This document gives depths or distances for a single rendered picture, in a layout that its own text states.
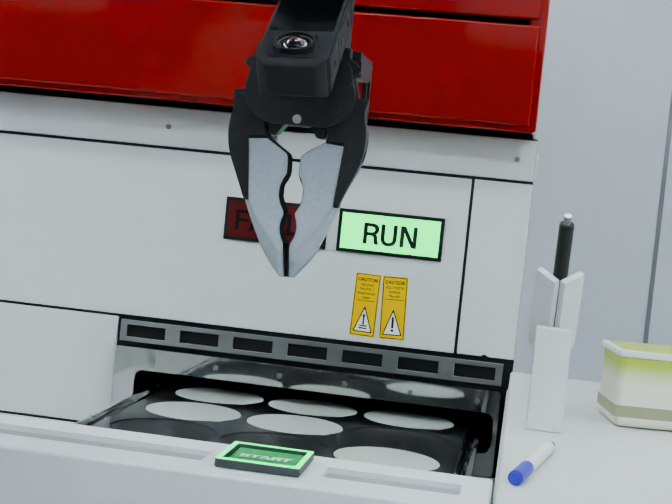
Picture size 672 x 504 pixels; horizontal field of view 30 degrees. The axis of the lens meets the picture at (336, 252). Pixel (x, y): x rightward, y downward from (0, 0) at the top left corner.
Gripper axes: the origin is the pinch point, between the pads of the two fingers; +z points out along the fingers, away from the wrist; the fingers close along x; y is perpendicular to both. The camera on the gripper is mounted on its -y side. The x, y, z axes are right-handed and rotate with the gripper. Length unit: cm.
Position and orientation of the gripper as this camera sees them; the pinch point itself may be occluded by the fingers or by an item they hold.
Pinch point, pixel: (286, 258)
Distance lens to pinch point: 81.9
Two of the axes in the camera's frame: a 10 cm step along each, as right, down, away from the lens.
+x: -9.8, -1.0, 1.5
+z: -0.9, 9.9, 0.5
